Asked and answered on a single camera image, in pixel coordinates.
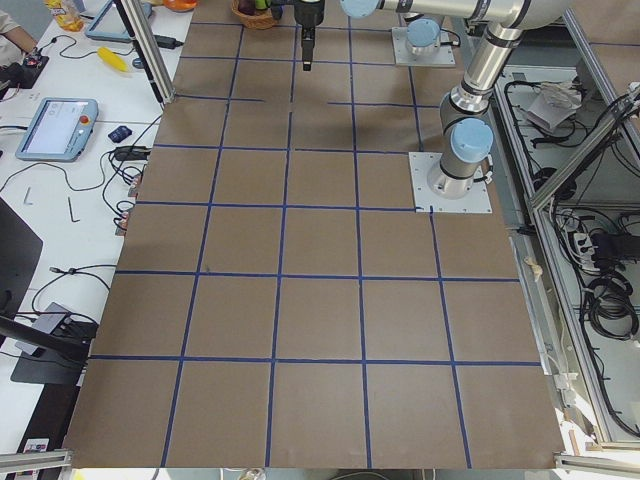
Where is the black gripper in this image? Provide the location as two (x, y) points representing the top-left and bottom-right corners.
(293, 0), (325, 71)

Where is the dark red apple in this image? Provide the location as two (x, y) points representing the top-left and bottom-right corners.
(238, 0), (255, 16)

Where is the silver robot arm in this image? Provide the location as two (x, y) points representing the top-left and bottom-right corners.
(340, 1), (571, 200)
(406, 18), (441, 55)

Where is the wicker basket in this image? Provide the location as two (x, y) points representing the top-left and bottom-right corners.
(230, 0), (278, 30)

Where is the orange cylindrical container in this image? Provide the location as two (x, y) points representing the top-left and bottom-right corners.
(162, 0), (198, 13)

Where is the black power adapter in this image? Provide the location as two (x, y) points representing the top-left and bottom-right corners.
(154, 34), (184, 50)

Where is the yellow toy corn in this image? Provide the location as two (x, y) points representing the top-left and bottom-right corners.
(96, 47), (130, 73)

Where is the far teach pendant tablet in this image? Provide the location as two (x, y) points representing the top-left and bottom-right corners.
(85, 1), (131, 43)

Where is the teach pendant tablet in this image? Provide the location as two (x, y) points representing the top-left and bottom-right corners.
(15, 97), (99, 163)
(85, 1), (131, 43)

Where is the dark blue small pouch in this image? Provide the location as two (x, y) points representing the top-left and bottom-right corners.
(108, 125), (132, 144)

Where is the near teach pendant tablet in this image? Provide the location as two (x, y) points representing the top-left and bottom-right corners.
(15, 97), (99, 163)

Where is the grey usb hub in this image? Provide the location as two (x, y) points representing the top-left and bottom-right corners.
(32, 302), (71, 333)

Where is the black monitor stand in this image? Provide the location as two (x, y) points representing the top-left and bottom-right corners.
(1, 202), (97, 385)

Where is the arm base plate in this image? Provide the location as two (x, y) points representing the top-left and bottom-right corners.
(408, 152), (492, 214)
(391, 27), (456, 68)

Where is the aluminium frame post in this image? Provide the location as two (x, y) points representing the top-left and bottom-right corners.
(114, 0), (175, 105)

